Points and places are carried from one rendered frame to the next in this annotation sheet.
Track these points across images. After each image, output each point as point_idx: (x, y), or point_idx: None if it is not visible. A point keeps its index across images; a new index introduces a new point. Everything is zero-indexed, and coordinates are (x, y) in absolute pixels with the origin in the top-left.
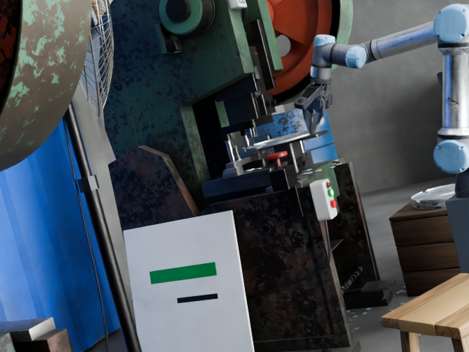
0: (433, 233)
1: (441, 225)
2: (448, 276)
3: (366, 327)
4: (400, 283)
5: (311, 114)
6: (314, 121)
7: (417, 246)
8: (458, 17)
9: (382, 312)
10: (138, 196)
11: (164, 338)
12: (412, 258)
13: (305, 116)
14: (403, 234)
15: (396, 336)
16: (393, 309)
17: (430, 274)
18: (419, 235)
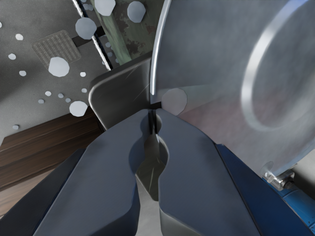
0: (54, 151)
1: (42, 161)
2: (51, 127)
3: (77, 33)
4: None
5: (159, 203)
6: (115, 151)
7: (76, 136)
8: None
9: (89, 69)
10: None
11: None
12: (83, 126)
13: (223, 168)
14: (89, 139)
15: (20, 16)
16: (83, 78)
17: (68, 122)
18: (71, 144)
